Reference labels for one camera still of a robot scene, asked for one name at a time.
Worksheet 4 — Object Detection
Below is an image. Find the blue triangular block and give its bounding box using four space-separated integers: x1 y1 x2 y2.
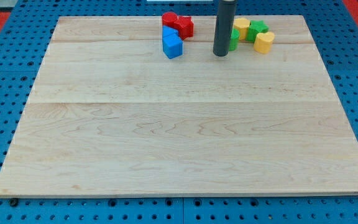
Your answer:
162 26 178 38

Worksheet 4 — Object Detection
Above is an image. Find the blue cube block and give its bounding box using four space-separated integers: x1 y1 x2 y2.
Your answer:
162 34 183 59

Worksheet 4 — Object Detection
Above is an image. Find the green star block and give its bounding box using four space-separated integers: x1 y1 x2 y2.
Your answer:
246 21 269 42

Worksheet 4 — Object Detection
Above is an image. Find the yellow heart block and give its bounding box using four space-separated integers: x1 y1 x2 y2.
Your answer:
254 32 275 54

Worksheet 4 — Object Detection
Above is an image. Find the red cylinder block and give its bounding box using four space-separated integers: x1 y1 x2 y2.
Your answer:
161 12 178 27

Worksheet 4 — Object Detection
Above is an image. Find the light wooden board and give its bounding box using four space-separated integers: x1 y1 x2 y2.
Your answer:
0 15 358 198

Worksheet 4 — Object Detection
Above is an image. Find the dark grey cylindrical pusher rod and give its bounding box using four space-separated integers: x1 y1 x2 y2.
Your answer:
213 0 237 57

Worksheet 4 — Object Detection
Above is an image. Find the red star block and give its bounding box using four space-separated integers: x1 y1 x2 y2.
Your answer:
173 16 194 40

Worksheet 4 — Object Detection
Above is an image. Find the yellow hexagon block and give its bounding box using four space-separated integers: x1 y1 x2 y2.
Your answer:
233 17 250 40

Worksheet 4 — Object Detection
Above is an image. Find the green cylinder block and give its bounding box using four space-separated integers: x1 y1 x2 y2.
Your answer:
229 28 240 51

